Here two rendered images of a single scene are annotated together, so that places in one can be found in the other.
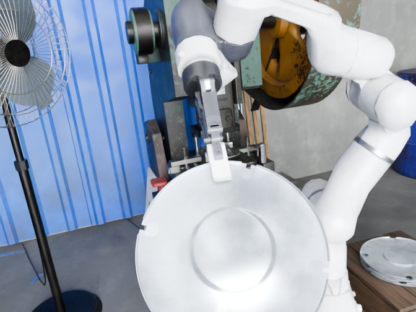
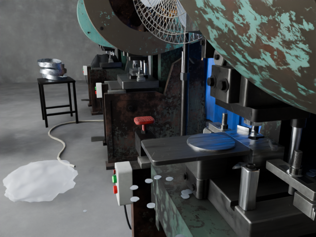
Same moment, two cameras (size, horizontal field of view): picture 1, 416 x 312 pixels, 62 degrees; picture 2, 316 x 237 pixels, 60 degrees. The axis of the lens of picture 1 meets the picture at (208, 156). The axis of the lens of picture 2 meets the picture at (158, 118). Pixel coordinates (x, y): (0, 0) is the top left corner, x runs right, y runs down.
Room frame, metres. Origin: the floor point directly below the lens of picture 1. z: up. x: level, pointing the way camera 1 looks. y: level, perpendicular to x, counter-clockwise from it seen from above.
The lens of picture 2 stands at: (1.36, -0.75, 1.04)
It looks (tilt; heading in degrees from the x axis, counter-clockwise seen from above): 16 degrees down; 91
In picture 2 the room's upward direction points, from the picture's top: straight up
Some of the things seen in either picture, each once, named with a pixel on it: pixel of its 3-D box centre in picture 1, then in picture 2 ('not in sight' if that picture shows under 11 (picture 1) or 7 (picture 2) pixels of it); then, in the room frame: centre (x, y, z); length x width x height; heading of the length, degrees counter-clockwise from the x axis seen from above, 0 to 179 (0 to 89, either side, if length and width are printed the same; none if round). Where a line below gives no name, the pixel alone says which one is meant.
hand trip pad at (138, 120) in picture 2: (159, 189); (144, 128); (1.30, 0.21, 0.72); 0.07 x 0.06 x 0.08; 16
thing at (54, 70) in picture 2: not in sight; (56, 90); (0.04, 2.64, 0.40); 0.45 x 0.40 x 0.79; 118
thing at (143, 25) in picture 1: (148, 36); not in sight; (1.56, 0.20, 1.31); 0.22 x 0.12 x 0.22; 16
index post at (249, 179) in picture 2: (262, 152); (248, 185); (1.54, -0.25, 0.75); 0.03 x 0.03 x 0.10; 16
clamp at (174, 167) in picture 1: (183, 158); (222, 127); (1.57, 0.12, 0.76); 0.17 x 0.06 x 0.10; 106
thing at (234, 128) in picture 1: (215, 130); (257, 108); (1.62, -0.05, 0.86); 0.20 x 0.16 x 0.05; 106
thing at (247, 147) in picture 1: (249, 145); (298, 174); (1.66, -0.21, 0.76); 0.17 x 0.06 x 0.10; 106
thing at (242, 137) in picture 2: (217, 151); (250, 146); (1.61, -0.05, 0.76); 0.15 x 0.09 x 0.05; 106
